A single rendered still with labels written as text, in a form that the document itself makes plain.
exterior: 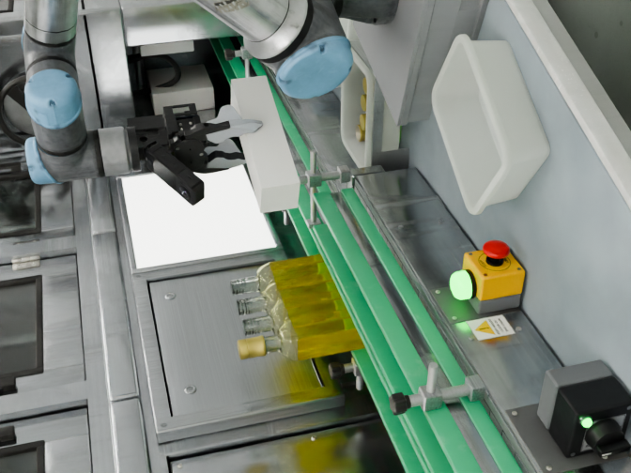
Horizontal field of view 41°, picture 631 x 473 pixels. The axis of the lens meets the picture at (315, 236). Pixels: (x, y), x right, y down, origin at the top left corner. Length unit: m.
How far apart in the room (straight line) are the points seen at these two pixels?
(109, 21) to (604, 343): 1.59
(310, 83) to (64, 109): 0.35
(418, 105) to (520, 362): 0.46
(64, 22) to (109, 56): 1.05
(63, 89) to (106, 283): 0.69
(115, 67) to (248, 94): 0.99
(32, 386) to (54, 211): 0.62
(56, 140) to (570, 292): 0.76
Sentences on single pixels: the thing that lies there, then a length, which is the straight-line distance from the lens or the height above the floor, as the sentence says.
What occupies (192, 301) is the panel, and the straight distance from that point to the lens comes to 1.78.
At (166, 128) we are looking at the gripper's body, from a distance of 1.38.
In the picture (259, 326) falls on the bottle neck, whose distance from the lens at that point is 1.50.
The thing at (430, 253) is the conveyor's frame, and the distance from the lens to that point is 1.43.
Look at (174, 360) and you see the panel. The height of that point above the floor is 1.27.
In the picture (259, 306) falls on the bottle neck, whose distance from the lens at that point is 1.55.
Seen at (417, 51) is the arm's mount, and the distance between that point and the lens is 1.34.
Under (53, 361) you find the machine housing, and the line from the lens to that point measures 1.77.
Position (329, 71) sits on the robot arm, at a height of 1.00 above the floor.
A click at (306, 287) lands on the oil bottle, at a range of 1.55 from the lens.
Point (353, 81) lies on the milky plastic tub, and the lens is 1.78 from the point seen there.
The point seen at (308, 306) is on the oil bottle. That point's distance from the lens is 1.51.
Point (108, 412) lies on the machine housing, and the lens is 1.61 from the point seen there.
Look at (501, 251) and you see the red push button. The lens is 1.28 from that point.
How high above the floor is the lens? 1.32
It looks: 13 degrees down
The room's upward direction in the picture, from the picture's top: 99 degrees counter-clockwise
